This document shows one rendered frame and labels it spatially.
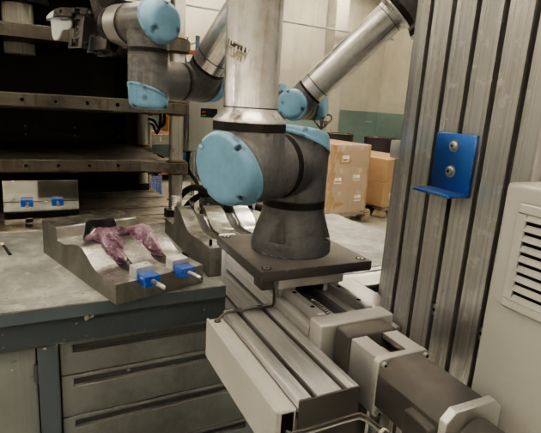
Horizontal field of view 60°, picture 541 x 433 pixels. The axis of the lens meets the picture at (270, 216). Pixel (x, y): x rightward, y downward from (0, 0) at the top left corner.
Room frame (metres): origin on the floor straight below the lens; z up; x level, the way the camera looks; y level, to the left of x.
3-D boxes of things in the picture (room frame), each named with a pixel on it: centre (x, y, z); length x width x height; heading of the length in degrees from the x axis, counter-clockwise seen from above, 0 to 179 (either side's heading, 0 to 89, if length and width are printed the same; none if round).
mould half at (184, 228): (1.57, 0.17, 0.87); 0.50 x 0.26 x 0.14; 28
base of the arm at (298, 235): (0.86, -0.04, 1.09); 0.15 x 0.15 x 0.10
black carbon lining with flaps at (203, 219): (1.55, 0.17, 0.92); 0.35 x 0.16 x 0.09; 28
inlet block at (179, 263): (1.18, 0.21, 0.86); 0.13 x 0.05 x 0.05; 45
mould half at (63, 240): (1.33, 0.45, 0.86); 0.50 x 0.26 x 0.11; 45
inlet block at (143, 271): (1.10, 0.29, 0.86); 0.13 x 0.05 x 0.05; 45
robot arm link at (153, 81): (0.93, 0.24, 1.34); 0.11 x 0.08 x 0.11; 142
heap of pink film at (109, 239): (1.33, 0.44, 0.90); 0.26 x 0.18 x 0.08; 45
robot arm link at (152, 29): (0.92, 0.25, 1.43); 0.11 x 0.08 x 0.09; 52
